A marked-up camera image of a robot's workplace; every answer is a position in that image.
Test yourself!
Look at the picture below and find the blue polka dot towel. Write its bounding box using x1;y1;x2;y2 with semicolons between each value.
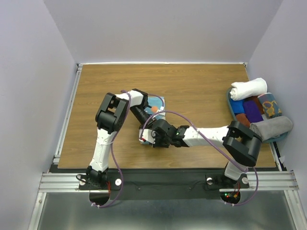
145;94;165;147

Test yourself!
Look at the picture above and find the yellow and blue cartoon towel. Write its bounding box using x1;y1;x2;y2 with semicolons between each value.
258;92;282;118

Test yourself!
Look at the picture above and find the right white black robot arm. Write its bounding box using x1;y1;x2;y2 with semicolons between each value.
150;119;262;187

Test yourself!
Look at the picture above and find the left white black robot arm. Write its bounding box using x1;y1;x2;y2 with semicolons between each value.
83;89;156;190

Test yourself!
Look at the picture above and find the blue rolled towel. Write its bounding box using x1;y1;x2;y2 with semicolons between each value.
230;99;245;115

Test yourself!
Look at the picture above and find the rust red rolled towel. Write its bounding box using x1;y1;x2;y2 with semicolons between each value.
236;113;250;127

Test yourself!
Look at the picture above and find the white rolled towel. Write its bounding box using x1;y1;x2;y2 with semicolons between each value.
230;78;267;101

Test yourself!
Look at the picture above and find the purple rolled towel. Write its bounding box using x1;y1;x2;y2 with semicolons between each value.
243;101;263;123

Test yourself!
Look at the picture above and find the brown rolled towel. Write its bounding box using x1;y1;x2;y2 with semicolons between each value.
246;96;264;114

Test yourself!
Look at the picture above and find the grey rolled towel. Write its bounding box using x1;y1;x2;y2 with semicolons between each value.
249;116;293;141

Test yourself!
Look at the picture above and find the teal plastic basket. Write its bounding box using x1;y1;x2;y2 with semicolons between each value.
226;87;288;143

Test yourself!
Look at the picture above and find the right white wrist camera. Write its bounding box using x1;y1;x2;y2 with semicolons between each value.
139;129;155;145

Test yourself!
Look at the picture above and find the black mounting base plate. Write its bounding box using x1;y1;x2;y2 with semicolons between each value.
49;168;250;201

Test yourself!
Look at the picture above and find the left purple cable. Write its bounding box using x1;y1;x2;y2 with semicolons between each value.
90;89;166;208

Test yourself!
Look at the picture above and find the purple cable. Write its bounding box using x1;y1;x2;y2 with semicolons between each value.
90;89;166;208
140;110;259;207

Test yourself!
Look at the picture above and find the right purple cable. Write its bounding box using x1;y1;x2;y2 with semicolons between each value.
140;110;259;207

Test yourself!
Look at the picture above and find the aluminium extrusion frame rail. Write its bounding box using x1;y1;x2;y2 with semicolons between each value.
30;64;307;230

